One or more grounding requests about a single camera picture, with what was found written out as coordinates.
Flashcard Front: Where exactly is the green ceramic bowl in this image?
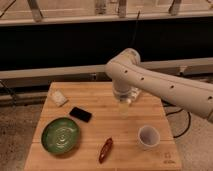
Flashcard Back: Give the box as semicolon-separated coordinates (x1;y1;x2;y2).
41;117;80;155

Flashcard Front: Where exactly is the black smartphone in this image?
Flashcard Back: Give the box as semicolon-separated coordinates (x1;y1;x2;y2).
70;107;92;122

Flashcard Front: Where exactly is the wooden board table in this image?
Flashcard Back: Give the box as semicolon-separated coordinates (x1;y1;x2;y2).
24;82;182;171

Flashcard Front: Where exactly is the dark red chili pepper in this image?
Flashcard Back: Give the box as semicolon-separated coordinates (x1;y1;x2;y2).
99;138;113;163

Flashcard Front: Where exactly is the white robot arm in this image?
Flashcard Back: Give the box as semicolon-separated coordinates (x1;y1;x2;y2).
105;48;213;123

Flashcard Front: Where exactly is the black power cable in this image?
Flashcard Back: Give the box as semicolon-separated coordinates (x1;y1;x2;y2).
163;101;193;139

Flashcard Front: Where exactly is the white sponge block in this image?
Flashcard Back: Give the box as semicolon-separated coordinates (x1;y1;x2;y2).
51;91;68;107

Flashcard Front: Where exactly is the white paper cup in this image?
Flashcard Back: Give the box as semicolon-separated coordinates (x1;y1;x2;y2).
137;125;160;150

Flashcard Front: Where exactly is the black hanging cable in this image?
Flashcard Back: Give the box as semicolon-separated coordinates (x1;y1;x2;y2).
129;9;142;49

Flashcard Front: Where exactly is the white plastic bottle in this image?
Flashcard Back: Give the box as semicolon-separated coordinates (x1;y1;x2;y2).
128;87;141;101

